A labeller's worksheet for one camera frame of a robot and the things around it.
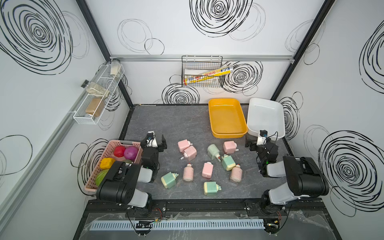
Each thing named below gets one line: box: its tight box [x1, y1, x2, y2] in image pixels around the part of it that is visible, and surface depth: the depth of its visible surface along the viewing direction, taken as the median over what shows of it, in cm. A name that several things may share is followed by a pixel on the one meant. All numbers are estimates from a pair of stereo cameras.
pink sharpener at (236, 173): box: [230, 163, 243, 183], surface depth 80 cm
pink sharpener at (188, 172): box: [183, 163, 194, 182], surface depth 80 cm
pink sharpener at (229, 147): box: [223, 140, 239, 154], surface depth 91 cm
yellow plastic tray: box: [208, 98, 248, 139], surface depth 111 cm
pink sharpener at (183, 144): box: [177, 139, 193, 152], surface depth 92 cm
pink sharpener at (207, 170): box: [201, 161, 214, 179], surface depth 82 cm
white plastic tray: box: [247, 97, 286, 141], surface depth 118 cm
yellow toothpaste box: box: [184, 65, 234, 86], surface depth 86 cm
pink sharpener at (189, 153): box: [180, 145, 198, 162], surface depth 88 cm
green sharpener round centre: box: [207, 144, 221, 162], surface depth 88 cm
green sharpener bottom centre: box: [203, 181, 222, 197], surface depth 76 cm
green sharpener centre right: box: [221, 154, 236, 171], surface depth 84 cm
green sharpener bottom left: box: [161, 171, 179, 189], surface depth 78 cm
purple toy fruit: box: [124, 146, 139, 161], surface depth 88 cm
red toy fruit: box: [113, 145, 126, 158], surface depth 90 cm
